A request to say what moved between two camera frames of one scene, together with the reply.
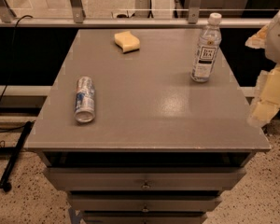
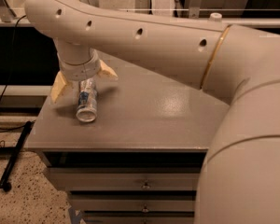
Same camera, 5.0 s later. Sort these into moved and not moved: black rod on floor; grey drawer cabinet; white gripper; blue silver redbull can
Moved: white gripper
Not moved: grey drawer cabinet; blue silver redbull can; black rod on floor
